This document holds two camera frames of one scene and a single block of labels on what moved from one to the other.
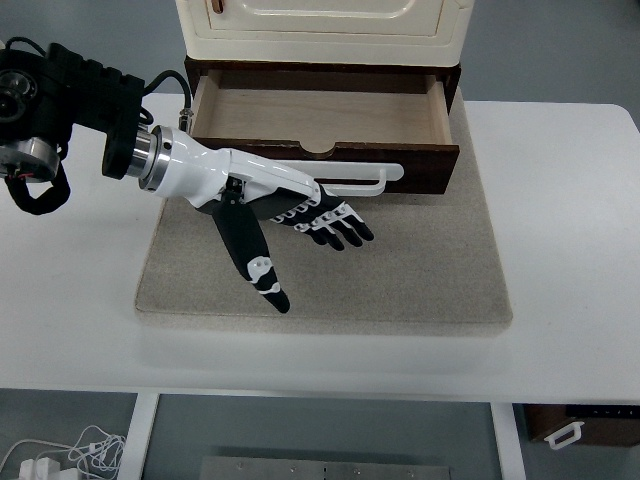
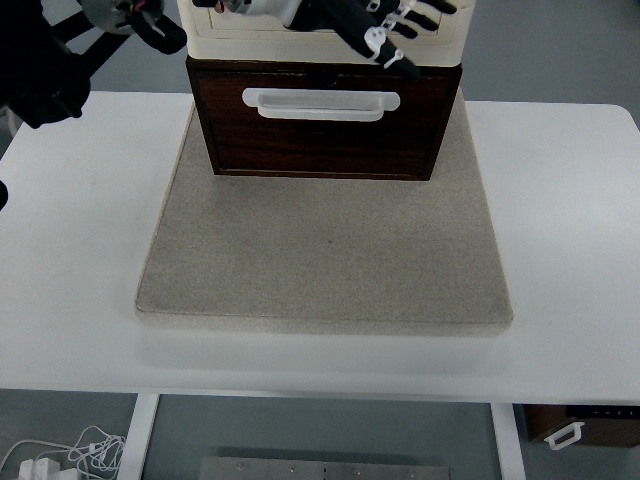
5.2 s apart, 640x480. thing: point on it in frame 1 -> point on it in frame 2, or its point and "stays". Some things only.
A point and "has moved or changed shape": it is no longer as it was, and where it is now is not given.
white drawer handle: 380,171 -> 300,104
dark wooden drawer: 326,110 has moved or changed shape
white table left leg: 131,466 stays
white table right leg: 508,441 stays
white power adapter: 42,468 stays
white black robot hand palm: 174,163 -> 350,17
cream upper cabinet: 339,33 stays
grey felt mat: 432,265 stays
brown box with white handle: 560,425 stays
